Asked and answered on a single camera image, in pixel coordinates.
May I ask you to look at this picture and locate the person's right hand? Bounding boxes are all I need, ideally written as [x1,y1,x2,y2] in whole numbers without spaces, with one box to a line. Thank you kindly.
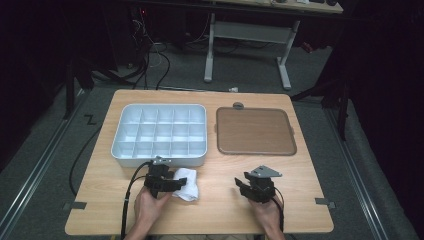
[247,196,284,232]

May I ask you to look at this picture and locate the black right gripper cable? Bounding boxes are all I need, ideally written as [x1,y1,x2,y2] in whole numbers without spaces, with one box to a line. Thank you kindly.
[273,187,286,233]

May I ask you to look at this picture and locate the person's left hand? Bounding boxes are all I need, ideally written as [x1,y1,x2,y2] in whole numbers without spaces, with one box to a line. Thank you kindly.
[133,186,173,232]

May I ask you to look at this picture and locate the metal floor rail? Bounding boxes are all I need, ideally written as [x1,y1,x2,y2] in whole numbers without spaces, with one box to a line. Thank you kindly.
[0,88,88,236]
[324,108,392,240]

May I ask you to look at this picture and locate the black floor cable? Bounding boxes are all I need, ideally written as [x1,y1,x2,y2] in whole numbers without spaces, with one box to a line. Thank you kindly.
[68,126,103,198]

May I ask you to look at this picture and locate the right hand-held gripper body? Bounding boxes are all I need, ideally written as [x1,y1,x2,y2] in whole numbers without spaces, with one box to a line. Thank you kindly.
[244,164,283,204]

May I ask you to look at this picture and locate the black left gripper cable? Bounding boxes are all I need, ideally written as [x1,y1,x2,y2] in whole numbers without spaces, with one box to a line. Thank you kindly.
[119,161,154,240]

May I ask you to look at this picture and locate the white compartment storage box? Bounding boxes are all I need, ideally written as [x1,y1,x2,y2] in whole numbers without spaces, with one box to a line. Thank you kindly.
[110,103,209,168]

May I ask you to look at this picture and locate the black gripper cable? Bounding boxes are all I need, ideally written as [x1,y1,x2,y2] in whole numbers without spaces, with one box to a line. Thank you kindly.
[119,161,154,240]
[273,187,286,233]

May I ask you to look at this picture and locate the grey table bracket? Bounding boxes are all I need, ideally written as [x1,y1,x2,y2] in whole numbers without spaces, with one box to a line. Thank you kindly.
[314,197,337,210]
[62,201,88,211]

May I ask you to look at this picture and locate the brown box lid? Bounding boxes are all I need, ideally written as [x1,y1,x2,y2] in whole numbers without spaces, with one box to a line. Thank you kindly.
[214,106,298,157]

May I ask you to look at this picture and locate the white frame wooden desk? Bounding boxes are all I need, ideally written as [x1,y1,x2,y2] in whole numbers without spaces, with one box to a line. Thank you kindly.
[203,0,345,92]

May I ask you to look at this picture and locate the bundle of background cables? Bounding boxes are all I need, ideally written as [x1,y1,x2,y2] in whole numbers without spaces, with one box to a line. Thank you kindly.
[93,8,173,92]

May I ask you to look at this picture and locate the black metal stand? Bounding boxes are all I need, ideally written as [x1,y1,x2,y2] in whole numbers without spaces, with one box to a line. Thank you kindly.
[61,56,96,121]
[289,63,353,142]

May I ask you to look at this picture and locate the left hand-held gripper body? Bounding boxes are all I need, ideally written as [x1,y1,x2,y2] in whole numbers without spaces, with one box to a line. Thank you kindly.
[143,155,177,200]

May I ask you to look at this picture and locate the white cloth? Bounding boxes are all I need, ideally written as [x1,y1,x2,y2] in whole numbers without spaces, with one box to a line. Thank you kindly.
[171,167,200,202]

